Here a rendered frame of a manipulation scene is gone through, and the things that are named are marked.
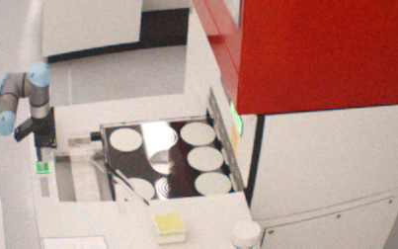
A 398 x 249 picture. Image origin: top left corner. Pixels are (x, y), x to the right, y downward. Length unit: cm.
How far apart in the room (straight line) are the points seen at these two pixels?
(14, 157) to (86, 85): 74
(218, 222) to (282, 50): 49
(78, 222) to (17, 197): 147
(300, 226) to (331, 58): 65
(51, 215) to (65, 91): 208
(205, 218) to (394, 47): 75
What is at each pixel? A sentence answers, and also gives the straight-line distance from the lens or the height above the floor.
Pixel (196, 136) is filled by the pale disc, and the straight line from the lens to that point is 234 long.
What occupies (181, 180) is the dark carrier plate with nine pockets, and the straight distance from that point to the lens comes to 221.
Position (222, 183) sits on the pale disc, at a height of 90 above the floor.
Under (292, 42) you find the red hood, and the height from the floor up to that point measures 144.
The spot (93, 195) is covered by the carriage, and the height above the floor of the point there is 88.
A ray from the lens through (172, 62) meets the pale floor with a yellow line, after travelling 418.
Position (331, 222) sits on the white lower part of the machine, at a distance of 236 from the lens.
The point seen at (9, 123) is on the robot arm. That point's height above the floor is 129.
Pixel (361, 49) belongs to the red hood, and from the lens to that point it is 191.
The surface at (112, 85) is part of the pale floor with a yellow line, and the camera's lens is 402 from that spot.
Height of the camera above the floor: 243
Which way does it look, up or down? 40 degrees down
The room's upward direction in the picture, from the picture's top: 4 degrees clockwise
